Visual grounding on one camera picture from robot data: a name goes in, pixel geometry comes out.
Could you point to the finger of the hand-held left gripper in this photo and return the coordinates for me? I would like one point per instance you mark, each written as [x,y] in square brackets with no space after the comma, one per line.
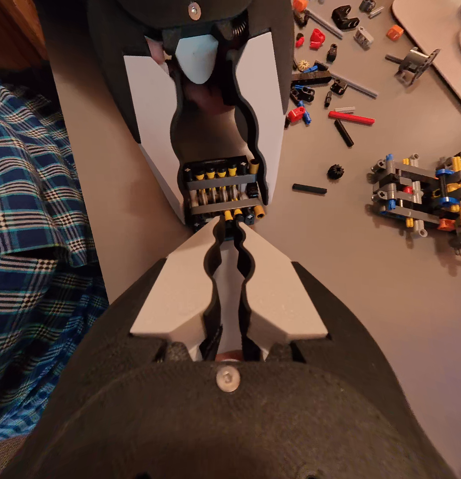
[152,112]
[264,93]

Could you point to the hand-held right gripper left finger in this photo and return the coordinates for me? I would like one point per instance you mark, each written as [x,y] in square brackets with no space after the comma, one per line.
[174,295]

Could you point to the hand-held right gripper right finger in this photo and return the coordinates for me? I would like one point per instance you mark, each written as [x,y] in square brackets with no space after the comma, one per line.
[279,299]

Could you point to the toy brick engine assembly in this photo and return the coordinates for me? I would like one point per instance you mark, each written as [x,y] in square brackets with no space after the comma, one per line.
[223,187]

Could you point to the person's left hand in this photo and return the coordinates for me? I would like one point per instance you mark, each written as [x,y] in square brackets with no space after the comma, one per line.
[158,52]

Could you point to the long black toy beam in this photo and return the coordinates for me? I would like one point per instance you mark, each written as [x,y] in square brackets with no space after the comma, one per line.
[313,77]

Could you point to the black toy pin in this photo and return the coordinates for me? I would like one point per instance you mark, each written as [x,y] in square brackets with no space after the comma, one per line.
[328,99]

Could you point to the pile of small toy bricks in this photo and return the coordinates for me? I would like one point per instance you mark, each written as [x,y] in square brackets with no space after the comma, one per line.
[316,37]

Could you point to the short light grey toy axle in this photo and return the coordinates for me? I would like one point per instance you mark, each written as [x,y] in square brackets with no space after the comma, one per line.
[344,109]

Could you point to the thick black toy axle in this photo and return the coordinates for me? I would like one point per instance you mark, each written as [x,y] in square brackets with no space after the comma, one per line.
[344,133]

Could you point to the red toy axle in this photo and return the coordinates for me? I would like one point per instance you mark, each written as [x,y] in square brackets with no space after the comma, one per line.
[350,117]

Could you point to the long grey toy axle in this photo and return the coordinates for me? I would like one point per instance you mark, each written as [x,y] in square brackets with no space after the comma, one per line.
[359,89]
[326,24]

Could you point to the orange toy brick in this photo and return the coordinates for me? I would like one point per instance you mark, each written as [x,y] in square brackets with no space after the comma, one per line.
[299,4]
[395,32]

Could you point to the thin black toy axle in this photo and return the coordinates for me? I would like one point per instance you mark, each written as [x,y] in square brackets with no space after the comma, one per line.
[309,189]

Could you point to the small black toy gear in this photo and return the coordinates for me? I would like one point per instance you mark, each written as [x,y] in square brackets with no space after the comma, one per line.
[335,172]

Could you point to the black angled toy connector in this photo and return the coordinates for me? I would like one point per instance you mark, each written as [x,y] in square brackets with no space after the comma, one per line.
[341,15]

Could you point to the light grey toy block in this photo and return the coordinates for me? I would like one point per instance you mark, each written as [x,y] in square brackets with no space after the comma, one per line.
[363,37]

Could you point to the brown wooden furniture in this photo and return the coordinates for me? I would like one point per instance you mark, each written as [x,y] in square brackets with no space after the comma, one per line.
[13,30]

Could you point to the person's plaid shirt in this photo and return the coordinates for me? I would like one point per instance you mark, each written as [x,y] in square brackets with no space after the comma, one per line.
[35,187]

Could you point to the dark grey toy differential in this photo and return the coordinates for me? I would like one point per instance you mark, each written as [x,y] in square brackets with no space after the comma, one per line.
[416,61]

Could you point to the toy brick chassis assembly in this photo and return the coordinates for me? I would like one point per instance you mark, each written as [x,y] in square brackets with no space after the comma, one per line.
[414,191]

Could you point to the beige tray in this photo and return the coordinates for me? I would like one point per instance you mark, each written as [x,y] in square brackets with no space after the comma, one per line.
[432,22]

